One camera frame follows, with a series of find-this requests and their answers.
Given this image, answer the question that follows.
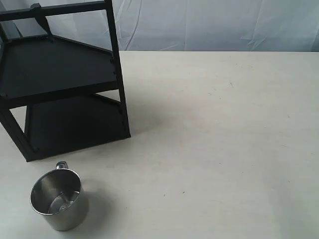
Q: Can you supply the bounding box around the stainless steel mug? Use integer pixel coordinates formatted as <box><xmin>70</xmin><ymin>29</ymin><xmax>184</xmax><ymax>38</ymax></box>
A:
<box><xmin>30</xmin><ymin>161</ymin><xmax>89</xmax><ymax>231</ymax></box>

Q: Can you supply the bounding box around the black two-tier shelf rack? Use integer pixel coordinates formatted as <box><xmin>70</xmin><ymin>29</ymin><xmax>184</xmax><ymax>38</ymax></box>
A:
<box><xmin>0</xmin><ymin>0</ymin><xmax>131</xmax><ymax>162</ymax></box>

